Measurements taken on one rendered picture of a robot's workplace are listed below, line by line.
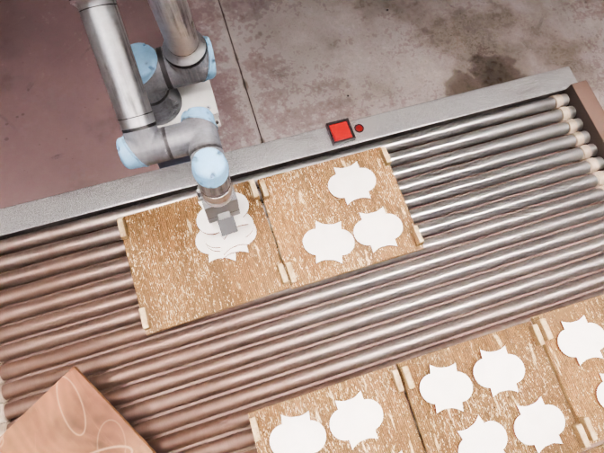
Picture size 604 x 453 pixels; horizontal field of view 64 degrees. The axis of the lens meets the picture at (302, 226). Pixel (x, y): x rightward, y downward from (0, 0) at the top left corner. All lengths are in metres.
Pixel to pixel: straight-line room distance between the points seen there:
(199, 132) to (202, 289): 0.48
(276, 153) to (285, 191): 0.14
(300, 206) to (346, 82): 1.48
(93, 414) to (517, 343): 1.12
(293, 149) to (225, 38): 1.53
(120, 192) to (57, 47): 1.71
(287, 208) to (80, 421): 0.76
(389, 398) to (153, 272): 0.73
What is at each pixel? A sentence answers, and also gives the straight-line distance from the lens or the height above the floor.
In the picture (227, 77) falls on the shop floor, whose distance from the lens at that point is 2.81.
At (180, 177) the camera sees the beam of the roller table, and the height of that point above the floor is 0.91.
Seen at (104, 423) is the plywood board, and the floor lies 1.04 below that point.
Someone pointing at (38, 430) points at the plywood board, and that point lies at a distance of 1.35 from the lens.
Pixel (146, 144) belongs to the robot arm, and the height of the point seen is 1.33.
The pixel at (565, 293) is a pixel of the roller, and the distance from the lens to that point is 1.63.
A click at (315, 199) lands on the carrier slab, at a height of 0.94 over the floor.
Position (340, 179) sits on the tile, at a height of 0.94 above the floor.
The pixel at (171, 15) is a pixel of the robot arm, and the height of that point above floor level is 1.37.
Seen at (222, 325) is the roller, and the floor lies 0.92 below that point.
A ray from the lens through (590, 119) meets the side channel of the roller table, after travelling 1.88.
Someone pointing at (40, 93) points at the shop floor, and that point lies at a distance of 2.99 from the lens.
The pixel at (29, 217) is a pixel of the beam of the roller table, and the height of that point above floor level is 0.92.
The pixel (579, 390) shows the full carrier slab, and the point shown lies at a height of 0.94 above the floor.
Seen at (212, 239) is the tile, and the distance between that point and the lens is 1.39.
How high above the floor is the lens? 2.28
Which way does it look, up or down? 71 degrees down
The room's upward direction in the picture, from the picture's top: 10 degrees clockwise
